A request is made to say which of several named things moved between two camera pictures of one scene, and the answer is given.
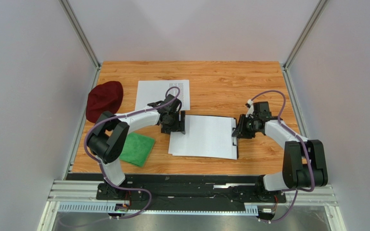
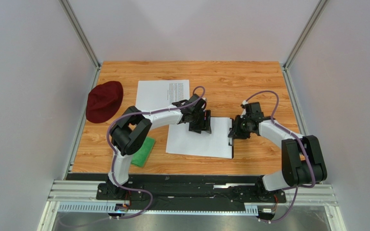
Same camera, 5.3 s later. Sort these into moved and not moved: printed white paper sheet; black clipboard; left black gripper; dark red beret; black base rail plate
Moved: black clipboard; left black gripper
Not moved: dark red beret; printed white paper sheet; black base rail plate
